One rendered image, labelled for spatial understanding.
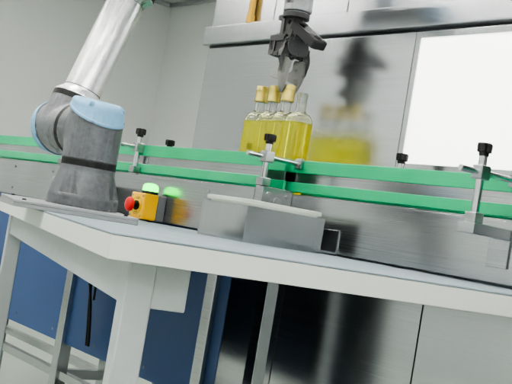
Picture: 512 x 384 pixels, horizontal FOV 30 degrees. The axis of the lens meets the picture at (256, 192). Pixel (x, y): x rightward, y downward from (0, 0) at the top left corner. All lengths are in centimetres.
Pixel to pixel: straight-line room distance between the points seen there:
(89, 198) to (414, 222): 68
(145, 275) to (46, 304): 187
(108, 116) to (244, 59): 102
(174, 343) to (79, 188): 68
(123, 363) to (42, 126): 92
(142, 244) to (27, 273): 208
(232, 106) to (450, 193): 111
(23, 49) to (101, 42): 632
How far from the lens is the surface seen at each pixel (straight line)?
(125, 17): 219
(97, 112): 199
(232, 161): 239
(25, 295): 331
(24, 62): 847
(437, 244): 197
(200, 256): 127
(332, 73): 256
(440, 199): 200
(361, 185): 217
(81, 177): 198
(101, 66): 216
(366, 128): 242
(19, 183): 342
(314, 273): 134
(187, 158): 256
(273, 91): 252
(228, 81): 298
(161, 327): 257
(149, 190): 257
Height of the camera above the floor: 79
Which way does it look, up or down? 2 degrees up
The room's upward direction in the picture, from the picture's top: 9 degrees clockwise
